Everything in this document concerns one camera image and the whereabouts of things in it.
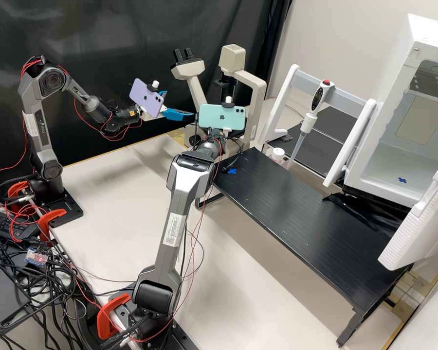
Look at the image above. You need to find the orange clamp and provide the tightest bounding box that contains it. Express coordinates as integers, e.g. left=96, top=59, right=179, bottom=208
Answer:
left=7, top=183, right=34, bottom=209
left=39, top=208, right=68, bottom=242
left=96, top=293, right=132, bottom=340

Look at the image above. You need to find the cream microscope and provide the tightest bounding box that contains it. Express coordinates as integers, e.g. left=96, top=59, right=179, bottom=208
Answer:
left=170, top=44, right=268, bottom=151

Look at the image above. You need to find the black platform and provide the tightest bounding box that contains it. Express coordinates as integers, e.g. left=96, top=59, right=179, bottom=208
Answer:
left=262, top=105, right=367, bottom=183
left=196, top=147, right=413, bottom=347

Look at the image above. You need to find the black power adapter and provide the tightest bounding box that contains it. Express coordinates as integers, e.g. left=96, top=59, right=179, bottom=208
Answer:
left=0, top=210, right=27, bottom=242

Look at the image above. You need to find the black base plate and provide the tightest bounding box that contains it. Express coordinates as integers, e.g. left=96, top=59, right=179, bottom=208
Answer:
left=21, top=188, right=84, bottom=229

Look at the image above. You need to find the wrist camera phone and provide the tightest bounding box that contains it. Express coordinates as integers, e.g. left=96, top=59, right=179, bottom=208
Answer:
left=198, top=96, right=250, bottom=139
left=128, top=79, right=168, bottom=119

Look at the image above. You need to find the pipette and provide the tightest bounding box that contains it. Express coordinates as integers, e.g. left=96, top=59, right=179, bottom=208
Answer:
left=285, top=78, right=335, bottom=170

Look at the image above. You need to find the incubator door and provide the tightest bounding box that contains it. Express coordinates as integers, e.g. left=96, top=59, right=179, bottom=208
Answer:
left=378, top=148, right=438, bottom=271

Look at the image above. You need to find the right wrist camera phone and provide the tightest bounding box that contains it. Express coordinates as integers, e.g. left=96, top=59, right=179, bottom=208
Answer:
left=198, top=96, right=250, bottom=139

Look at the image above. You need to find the left wrist camera phone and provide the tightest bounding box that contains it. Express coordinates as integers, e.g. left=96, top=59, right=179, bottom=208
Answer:
left=128, top=79, right=168, bottom=119

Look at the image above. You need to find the white incubator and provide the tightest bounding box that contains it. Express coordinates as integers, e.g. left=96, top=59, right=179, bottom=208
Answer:
left=344, top=13, right=438, bottom=209

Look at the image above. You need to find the white pipette stand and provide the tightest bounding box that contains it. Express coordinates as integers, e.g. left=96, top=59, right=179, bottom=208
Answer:
left=257, top=64, right=377, bottom=189

